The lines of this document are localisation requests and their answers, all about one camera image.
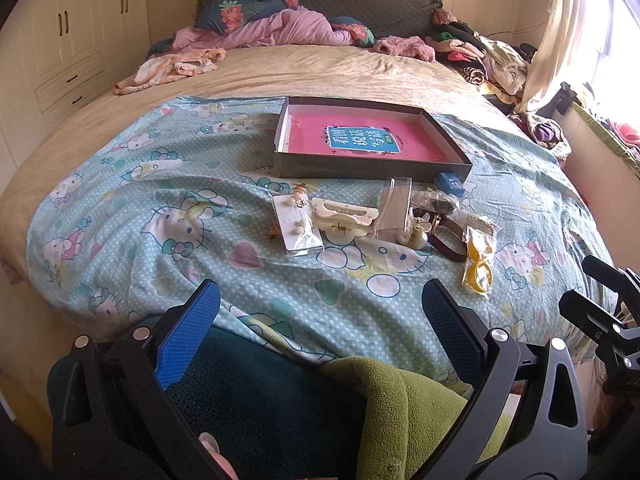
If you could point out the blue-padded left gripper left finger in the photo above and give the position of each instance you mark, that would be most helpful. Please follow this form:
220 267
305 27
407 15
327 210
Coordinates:
187 330

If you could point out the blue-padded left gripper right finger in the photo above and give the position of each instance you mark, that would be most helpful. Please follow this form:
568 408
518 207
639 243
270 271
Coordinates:
524 419

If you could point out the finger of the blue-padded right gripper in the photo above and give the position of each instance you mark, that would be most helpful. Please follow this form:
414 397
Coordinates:
624 282
590 318

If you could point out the yellow rings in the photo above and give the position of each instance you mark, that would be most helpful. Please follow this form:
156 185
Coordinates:
479 259

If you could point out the small blue box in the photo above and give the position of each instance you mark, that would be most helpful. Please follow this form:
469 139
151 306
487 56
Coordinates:
450 184

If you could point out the bag dark jewelry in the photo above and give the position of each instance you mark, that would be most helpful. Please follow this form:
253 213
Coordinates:
434 201

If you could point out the cream pearl hair clip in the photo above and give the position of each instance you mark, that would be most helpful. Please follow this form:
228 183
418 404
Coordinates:
415 232

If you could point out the clear plastic bag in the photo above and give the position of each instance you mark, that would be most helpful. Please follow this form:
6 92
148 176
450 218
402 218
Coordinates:
393 222

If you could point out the earring card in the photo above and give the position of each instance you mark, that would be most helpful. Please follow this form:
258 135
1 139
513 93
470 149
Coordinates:
296 224

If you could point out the cream white hair claw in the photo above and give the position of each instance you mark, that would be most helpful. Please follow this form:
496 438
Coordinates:
342 222

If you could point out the person's left hand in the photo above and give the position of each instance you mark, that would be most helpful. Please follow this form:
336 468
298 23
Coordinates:
211 446

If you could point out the green fleece garment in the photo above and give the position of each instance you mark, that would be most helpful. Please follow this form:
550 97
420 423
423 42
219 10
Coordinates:
407 415

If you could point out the clothes heap by window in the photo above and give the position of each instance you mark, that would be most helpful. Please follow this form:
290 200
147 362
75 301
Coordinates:
545 132

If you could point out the dark teal trousers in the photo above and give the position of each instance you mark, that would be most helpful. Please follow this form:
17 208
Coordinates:
271 417

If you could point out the Hello Kitty teal bedsheet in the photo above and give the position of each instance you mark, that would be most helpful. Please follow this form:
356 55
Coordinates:
185 194

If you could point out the pile of mixed clothes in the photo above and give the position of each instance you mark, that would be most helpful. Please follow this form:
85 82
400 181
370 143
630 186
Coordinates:
498 69

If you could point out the pink book blue label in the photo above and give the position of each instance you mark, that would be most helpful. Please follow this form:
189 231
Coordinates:
394 137

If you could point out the cream curtain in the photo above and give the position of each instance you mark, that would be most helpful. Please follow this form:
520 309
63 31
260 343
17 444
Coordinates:
555 56

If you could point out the fuzzy pink garment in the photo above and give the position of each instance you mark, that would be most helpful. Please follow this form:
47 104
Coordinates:
410 47

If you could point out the dark shallow cardboard box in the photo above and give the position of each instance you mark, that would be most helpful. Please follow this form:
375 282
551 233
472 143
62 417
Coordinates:
349 167

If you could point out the peach white garment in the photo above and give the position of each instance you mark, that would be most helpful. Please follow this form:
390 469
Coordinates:
168 68

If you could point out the beige bed cover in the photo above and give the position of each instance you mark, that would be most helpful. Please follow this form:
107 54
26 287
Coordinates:
337 72

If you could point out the cream white wardrobe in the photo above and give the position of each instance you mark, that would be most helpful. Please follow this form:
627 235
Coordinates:
56 57

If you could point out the pink purple duvet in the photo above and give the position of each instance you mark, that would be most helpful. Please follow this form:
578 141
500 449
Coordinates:
298 27

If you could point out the floral dark blue pillow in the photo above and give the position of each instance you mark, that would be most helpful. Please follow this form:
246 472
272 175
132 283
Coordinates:
227 16

